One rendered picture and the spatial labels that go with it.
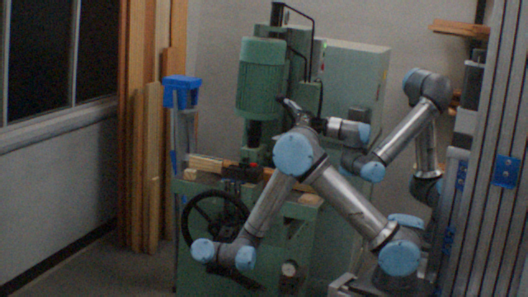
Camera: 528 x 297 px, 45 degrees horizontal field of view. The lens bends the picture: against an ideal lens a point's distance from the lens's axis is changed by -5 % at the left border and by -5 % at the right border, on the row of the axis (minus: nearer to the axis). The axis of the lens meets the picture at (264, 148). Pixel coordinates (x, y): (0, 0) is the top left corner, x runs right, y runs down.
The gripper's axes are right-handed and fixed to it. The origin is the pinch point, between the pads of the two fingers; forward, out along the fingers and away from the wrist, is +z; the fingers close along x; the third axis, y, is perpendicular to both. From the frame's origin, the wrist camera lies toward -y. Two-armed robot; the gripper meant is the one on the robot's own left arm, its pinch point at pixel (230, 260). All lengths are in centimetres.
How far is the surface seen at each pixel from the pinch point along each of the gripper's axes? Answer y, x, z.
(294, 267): -4.2, 19.4, 18.0
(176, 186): -24.8, -33.3, 13.3
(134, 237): -13, -105, 146
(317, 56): -93, 8, 24
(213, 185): -28.2, -18.4, 13.4
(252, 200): -23.3, 1.2, 3.4
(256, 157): -43.2, -4.9, 16.3
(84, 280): 21, -110, 107
